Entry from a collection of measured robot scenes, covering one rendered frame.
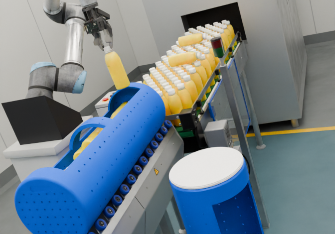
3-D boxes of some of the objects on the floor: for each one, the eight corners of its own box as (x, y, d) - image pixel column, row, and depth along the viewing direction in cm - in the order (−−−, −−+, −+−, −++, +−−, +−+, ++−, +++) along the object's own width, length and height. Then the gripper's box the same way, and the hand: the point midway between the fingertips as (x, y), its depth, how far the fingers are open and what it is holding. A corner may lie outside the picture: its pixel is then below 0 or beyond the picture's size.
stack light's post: (262, 228, 288) (218, 67, 252) (263, 224, 292) (220, 64, 256) (269, 228, 287) (225, 65, 251) (269, 224, 290) (227, 63, 254)
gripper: (74, 10, 198) (90, 56, 205) (95, 4, 194) (112, 51, 201) (83, 6, 206) (98, 51, 213) (104, 0, 201) (119, 45, 208)
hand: (106, 46), depth 209 cm, fingers closed on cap, 3 cm apart
